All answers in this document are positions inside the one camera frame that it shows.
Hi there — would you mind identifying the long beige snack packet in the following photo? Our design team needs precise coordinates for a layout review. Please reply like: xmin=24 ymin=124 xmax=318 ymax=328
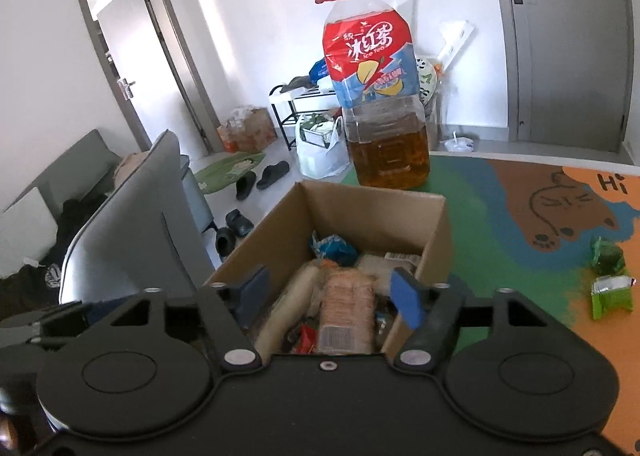
xmin=254 ymin=262 xmax=323 ymax=364

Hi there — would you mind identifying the red snack packet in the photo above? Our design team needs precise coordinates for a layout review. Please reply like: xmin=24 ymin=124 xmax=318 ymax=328
xmin=292 ymin=324 xmax=318 ymax=354

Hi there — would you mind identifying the blue snack packet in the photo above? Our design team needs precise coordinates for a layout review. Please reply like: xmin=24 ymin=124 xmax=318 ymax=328
xmin=309 ymin=232 xmax=360 ymax=268

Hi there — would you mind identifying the white snack packet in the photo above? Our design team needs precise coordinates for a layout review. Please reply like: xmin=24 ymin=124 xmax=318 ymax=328
xmin=355 ymin=253 xmax=421 ymax=297

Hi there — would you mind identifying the green snack packet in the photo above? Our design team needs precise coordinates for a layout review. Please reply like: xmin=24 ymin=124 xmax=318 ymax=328
xmin=590 ymin=236 xmax=626 ymax=276
xmin=590 ymin=275 xmax=636 ymax=321

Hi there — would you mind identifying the grey chair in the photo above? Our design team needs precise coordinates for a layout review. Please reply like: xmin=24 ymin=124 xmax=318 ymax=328
xmin=58 ymin=130 xmax=214 ymax=303

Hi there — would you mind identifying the grey sofa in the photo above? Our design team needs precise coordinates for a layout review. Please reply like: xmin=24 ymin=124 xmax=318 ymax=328
xmin=1 ymin=130 xmax=120 ymax=319

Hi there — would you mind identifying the colourful cartoon table mat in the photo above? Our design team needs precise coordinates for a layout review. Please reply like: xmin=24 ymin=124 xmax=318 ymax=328
xmin=421 ymin=155 xmax=639 ymax=455

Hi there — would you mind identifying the black shoe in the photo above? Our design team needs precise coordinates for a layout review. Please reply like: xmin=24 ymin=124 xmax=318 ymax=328
xmin=226 ymin=209 xmax=254 ymax=239
xmin=215 ymin=227 xmax=236 ymax=260

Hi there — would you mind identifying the open cardboard box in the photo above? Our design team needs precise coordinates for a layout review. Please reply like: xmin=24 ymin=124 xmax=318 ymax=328
xmin=208 ymin=181 xmax=452 ymax=303

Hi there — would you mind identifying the black slipper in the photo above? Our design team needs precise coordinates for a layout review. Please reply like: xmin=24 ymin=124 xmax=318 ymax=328
xmin=256 ymin=161 xmax=291 ymax=191
xmin=235 ymin=170 xmax=257 ymax=202

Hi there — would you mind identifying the green floor mat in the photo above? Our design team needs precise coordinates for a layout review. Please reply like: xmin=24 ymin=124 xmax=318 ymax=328
xmin=194 ymin=152 xmax=266 ymax=195

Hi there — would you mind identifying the white bowl on floor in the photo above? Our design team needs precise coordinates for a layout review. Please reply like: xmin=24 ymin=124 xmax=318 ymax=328
xmin=444 ymin=132 xmax=475 ymax=153

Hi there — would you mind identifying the brown box with bag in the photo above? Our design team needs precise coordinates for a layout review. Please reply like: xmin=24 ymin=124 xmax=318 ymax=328
xmin=217 ymin=106 xmax=277 ymax=153

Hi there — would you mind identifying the white plastic bag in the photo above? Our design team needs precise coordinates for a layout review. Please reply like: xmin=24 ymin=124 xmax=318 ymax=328
xmin=295 ymin=113 xmax=350 ymax=180

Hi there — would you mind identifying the black shoe rack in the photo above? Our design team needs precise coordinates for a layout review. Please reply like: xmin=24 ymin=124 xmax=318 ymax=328
xmin=269 ymin=85 xmax=340 ymax=151

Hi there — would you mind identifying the panda print bag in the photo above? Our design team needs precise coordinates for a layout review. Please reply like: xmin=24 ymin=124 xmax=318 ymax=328
xmin=416 ymin=56 xmax=440 ymax=108

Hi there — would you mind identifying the white plastic board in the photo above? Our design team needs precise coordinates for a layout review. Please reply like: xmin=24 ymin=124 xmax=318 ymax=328
xmin=394 ymin=0 xmax=476 ymax=75

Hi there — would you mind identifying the blue white bag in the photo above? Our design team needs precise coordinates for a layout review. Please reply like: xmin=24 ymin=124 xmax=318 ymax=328
xmin=308 ymin=58 xmax=329 ymax=86

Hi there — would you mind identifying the large iced tea bottle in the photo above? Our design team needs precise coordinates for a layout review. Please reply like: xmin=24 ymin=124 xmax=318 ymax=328
xmin=316 ymin=0 xmax=431 ymax=190

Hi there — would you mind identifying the open doorway white door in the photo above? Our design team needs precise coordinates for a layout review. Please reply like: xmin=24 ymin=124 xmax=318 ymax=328
xmin=78 ymin=0 xmax=222 ymax=159

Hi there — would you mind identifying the grey door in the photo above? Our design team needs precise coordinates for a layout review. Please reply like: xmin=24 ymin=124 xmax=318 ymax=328
xmin=499 ymin=0 xmax=634 ymax=152

